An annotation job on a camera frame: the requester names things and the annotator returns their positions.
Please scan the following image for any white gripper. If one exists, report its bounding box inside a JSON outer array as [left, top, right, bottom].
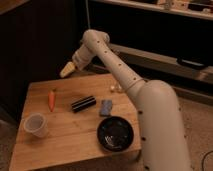
[[60, 51, 88, 78]]

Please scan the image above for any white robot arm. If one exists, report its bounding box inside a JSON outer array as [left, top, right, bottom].
[[72, 29, 192, 171]]

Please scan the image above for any white ceramic cup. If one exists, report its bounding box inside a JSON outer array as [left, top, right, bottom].
[[23, 113, 48, 138]]

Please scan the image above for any black cylinder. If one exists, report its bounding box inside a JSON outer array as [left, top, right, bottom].
[[71, 96, 96, 113]]

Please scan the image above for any white bottle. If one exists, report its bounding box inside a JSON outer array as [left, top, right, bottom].
[[110, 83, 124, 93]]

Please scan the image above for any wooden table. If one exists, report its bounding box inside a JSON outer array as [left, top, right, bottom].
[[9, 74, 141, 171]]

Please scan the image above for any metal pole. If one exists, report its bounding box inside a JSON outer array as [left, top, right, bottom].
[[85, 0, 92, 29]]

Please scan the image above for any long wooden shelf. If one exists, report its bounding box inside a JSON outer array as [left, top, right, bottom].
[[79, 36, 213, 85]]

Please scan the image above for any black bowl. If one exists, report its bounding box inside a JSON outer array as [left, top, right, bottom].
[[97, 116, 134, 152]]

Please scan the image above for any black cable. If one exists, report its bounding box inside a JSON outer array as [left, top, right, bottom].
[[200, 149, 213, 171]]

